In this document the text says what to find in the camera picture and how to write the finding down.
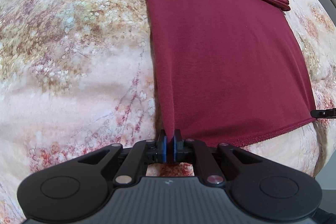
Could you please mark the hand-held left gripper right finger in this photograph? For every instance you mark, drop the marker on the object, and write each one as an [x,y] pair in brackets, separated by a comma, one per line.
[172,148]

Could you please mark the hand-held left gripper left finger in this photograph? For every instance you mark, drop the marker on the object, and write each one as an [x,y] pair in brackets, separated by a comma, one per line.
[164,146]

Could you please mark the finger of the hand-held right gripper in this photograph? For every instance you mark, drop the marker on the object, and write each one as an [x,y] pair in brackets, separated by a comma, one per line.
[324,113]

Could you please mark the dark red sweater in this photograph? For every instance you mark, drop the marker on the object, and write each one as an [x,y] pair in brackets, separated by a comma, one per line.
[223,56]

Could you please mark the floral blanket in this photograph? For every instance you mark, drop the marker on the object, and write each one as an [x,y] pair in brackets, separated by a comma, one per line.
[65,56]

